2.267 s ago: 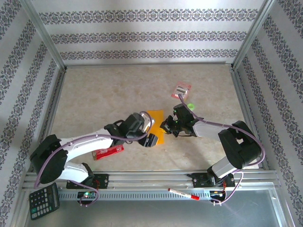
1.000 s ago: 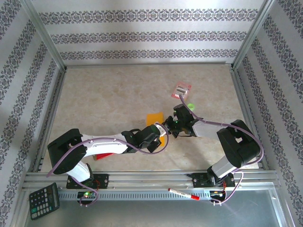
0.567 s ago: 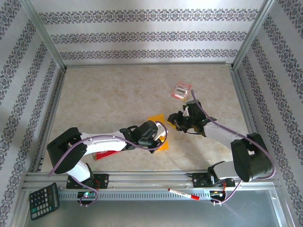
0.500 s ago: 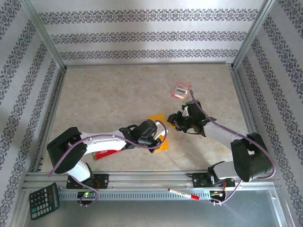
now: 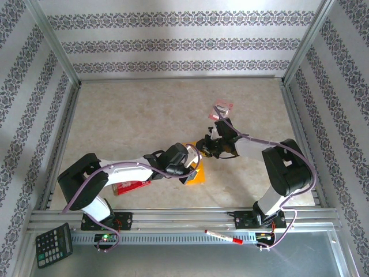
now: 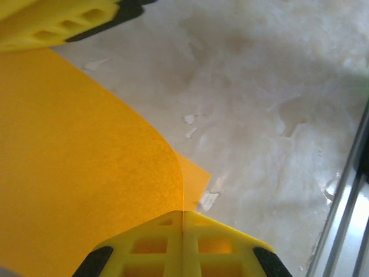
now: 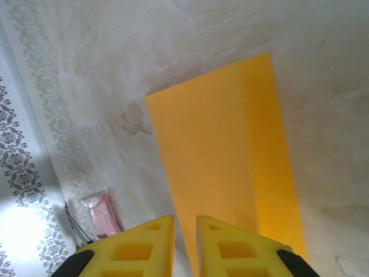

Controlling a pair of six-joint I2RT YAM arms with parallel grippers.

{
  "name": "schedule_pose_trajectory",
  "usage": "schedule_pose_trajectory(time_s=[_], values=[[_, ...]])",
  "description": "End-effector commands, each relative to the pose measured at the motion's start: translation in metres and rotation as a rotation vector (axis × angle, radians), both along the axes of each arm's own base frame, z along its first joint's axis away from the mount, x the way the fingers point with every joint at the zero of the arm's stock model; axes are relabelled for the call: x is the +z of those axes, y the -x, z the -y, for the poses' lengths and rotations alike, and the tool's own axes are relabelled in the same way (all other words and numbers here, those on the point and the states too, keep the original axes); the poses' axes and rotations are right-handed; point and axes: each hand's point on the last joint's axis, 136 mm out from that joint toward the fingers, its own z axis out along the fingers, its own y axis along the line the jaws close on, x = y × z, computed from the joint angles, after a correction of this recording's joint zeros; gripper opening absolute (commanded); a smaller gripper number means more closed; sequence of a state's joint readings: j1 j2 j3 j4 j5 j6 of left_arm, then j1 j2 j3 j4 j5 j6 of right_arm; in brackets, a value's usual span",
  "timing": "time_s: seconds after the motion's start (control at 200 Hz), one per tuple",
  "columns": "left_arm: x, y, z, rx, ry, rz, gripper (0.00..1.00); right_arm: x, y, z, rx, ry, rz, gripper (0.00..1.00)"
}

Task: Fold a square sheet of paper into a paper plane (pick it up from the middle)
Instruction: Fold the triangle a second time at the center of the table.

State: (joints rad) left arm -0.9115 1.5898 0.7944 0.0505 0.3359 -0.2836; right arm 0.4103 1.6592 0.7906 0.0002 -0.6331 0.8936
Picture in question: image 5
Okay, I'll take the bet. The black calculator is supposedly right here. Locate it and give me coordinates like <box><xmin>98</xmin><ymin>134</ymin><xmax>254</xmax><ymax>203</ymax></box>
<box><xmin>35</xmin><ymin>222</ymin><xmax>74</xmax><ymax>269</ymax></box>

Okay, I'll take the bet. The battery blister pack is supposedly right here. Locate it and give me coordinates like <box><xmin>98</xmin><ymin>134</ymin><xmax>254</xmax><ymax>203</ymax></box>
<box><xmin>208</xmin><ymin>99</ymin><xmax>235</xmax><ymax>121</ymax></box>

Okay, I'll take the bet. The grey metal panel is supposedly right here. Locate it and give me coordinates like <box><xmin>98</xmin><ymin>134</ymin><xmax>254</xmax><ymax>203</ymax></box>
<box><xmin>17</xmin><ymin>230</ymin><xmax>355</xmax><ymax>277</ymax></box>

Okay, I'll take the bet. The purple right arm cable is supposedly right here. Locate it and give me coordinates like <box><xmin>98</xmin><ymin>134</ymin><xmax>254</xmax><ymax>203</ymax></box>
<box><xmin>212</xmin><ymin>105</ymin><xmax>318</xmax><ymax>252</ymax></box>

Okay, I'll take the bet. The red white marker pen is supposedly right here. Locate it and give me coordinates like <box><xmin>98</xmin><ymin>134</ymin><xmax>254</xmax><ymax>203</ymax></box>
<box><xmin>204</xmin><ymin>229</ymin><xmax>244</xmax><ymax>245</ymax></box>

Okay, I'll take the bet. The circuit board with green light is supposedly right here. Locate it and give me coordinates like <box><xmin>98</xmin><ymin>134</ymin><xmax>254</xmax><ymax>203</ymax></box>
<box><xmin>94</xmin><ymin>233</ymin><xmax>119</xmax><ymax>244</ymax></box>

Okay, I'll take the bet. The aluminium frame post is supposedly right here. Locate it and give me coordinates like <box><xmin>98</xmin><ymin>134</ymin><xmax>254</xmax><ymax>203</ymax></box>
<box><xmin>25</xmin><ymin>0</ymin><xmax>81</xmax><ymax>87</ymax></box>
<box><xmin>281</xmin><ymin>0</ymin><xmax>337</xmax><ymax>86</ymax></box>

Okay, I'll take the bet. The grey slotted cable duct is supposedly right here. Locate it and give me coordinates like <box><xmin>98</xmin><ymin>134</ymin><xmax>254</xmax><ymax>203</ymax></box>
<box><xmin>70</xmin><ymin>233</ymin><xmax>260</xmax><ymax>246</ymax></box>

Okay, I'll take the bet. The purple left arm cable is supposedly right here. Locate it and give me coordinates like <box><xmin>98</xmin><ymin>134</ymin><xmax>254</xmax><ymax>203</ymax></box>
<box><xmin>62</xmin><ymin>143</ymin><xmax>202</xmax><ymax>253</ymax></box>

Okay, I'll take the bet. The orange paper sheet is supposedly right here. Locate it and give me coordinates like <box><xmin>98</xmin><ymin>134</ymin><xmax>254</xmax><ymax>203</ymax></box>
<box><xmin>184</xmin><ymin>139</ymin><xmax>208</xmax><ymax>186</ymax></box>

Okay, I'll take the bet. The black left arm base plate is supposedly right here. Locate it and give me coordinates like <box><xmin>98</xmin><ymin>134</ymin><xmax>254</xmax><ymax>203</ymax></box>
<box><xmin>80</xmin><ymin>211</ymin><xmax>134</xmax><ymax>231</ymax></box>

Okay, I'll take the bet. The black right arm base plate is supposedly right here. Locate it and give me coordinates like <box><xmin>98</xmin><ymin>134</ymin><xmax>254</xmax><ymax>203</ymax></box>
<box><xmin>234</xmin><ymin>210</ymin><xmax>288</xmax><ymax>231</ymax></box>

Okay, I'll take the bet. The red cardboard box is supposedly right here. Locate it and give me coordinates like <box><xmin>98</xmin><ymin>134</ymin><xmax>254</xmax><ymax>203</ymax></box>
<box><xmin>112</xmin><ymin>180</ymin><xmax>152</xmax><ymax>197</ymax></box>

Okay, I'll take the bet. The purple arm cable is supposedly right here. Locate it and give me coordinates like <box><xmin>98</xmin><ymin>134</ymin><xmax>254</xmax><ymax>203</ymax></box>
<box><xmin>212</xmin><ymin>105</ymin><xmax>318</xmax><ymax>252</ymax></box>
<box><xmin>62</xmin><ymin>143</ymin><xmax>202</xmax><ymax>253</ymax></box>

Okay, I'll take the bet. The wide aluminium frame rail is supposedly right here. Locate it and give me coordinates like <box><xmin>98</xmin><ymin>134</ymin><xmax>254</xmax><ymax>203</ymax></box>
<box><xmin>27</xmin><ymin>208</ymin><xmax>342</xmax><ymax>232</ymax></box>

